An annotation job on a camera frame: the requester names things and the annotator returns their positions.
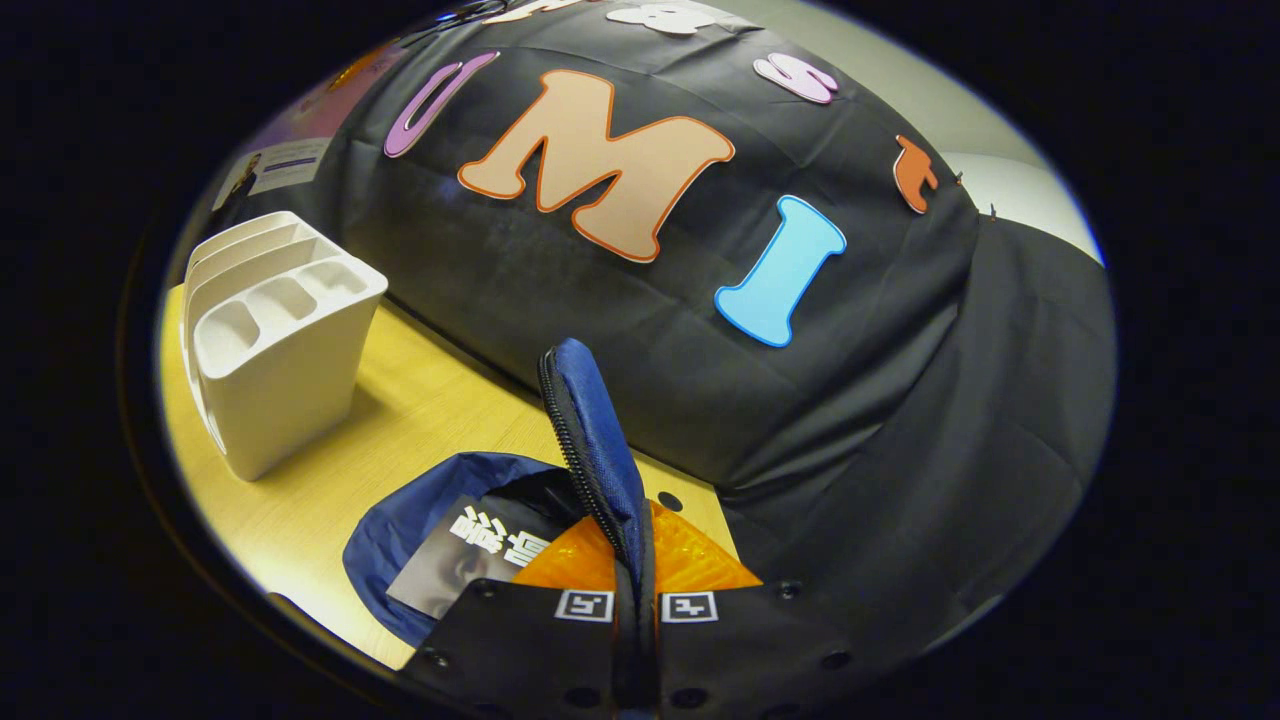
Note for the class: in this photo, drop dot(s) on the white plastic bookshelf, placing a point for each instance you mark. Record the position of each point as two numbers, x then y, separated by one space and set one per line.
280 400

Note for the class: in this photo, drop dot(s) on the black backdrop cloth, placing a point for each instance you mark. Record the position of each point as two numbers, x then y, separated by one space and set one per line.
880 400

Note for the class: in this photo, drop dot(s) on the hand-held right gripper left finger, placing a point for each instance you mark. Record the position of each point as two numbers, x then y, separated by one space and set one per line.
520 650

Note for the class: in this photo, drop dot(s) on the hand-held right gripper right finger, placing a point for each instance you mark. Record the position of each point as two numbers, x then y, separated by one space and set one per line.
740 650

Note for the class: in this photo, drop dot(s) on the blue schoolbag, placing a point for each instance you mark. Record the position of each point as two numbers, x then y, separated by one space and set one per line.
590 440

